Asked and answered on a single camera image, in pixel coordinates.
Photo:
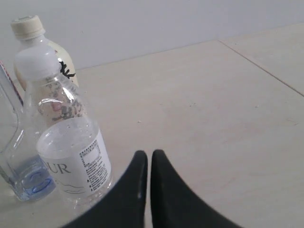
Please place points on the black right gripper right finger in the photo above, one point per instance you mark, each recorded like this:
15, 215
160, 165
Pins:
174, 204

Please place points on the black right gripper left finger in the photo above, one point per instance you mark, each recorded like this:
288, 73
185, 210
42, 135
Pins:
124, 205

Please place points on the clear blue-tinted water bottle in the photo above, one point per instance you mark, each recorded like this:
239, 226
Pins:
20, 166

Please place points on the clear bottle with white label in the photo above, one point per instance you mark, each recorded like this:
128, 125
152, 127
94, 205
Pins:
61, 124

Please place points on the cream tea bottle beige cap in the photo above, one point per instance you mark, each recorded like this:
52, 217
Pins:
30, 32

